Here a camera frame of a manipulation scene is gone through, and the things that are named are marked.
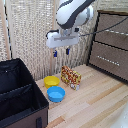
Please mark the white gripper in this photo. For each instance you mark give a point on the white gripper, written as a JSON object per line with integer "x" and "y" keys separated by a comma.
{"x": 62, "y": 39}

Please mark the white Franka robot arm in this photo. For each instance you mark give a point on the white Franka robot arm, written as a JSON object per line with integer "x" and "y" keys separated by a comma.
{"x": 70, "y": 13}

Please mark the dark wooden drawer cabinet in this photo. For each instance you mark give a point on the dark wooden drawer cabinet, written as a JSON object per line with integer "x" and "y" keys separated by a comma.
{"x": 96, "y": 20}

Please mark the colourful patterned snack box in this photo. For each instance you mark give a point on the colourful patterned snack box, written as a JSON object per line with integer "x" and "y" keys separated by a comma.
{"x": 70, "y": 77}

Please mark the yellow bowl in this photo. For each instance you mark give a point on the yellow bowl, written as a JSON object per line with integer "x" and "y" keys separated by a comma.
{"x": 51, "y": 81}

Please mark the beige woven curtain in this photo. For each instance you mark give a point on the beige woven curtain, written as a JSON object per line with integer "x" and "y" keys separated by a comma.
{"x": 30, "y": 33}

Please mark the blue bowl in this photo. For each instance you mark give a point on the blue bowl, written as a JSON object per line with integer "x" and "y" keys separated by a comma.
{"x": 56, "y": 94}

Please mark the black fabric storage bin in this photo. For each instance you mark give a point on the black fabric storage bin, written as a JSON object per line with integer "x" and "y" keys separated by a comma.
{"x": 20, "y": 100}

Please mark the narrow light wooden post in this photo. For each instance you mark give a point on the narrow light wooden post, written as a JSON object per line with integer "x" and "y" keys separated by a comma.
{"x": 56, "y": 66}

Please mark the wide light wooden post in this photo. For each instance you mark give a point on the wide light wooden post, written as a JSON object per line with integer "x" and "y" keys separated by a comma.
{"x": 4, "y": 30}

